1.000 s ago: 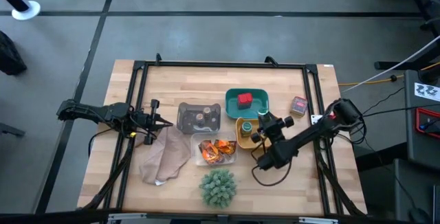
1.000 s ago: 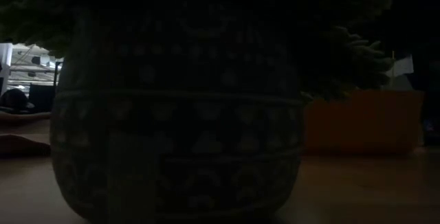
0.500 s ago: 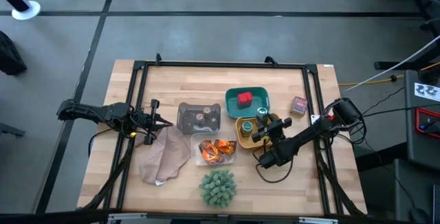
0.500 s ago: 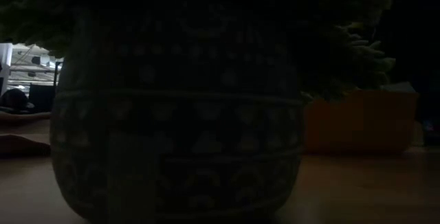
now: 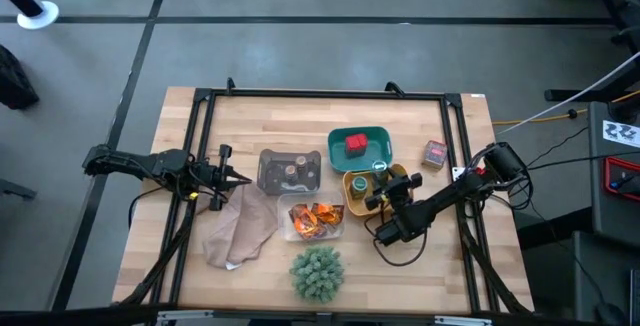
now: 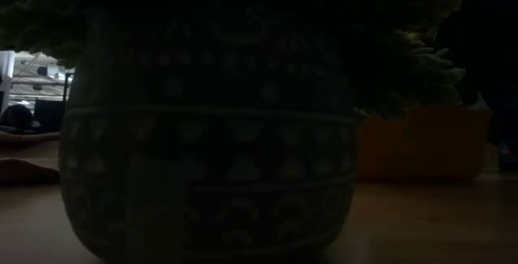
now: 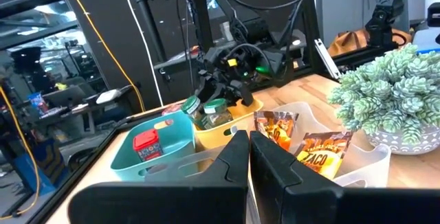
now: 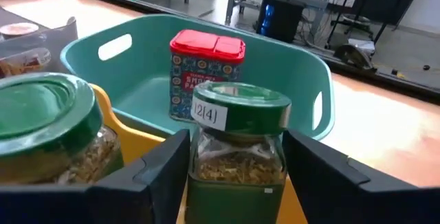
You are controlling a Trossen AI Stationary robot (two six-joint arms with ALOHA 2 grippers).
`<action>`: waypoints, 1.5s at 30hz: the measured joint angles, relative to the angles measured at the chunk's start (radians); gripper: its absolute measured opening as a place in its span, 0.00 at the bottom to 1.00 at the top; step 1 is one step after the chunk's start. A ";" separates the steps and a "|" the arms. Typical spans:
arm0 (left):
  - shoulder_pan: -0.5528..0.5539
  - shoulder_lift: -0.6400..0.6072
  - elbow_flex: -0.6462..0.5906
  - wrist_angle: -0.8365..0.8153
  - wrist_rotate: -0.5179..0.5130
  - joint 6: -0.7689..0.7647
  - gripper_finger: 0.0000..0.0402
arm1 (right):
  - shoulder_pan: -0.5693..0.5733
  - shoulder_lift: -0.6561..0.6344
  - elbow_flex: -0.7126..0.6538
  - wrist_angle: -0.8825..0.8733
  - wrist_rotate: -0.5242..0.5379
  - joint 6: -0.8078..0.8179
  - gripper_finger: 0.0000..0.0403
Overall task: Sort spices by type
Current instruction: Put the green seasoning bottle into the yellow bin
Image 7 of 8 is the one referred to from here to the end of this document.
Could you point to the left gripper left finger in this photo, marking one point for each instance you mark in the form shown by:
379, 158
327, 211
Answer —
192, 203

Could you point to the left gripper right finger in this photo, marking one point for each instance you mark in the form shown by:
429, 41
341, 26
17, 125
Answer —
309, 203

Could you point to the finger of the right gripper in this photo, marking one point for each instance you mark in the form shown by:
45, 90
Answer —
242, 93
208, 93

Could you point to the orange taco seasoning packet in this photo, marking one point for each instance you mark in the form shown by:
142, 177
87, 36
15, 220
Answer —
323, 157
275, 129

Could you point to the red lid spice tin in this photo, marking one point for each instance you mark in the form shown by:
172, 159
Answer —
148, 145

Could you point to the black background robot arm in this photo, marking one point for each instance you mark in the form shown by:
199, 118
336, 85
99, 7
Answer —
383, 14

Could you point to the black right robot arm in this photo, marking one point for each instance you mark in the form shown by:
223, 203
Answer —
247, 21

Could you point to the grey plastic bin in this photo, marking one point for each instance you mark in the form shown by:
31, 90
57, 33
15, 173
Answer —
178, 175

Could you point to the yellow plastic bin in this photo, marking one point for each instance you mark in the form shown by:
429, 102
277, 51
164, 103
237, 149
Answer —
216, 136

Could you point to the teal plastic bin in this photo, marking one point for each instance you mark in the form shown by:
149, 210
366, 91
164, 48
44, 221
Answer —
178, 134

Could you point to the clear plastic bin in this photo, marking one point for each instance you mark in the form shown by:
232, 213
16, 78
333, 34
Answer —
364, 162

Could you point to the brown leather bag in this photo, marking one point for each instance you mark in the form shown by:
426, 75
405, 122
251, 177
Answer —
347, 42

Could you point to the succulent plant in patterned pot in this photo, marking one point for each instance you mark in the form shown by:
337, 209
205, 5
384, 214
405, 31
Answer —
392, 93

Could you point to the blue box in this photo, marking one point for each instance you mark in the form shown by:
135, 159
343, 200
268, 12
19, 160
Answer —
41, 165

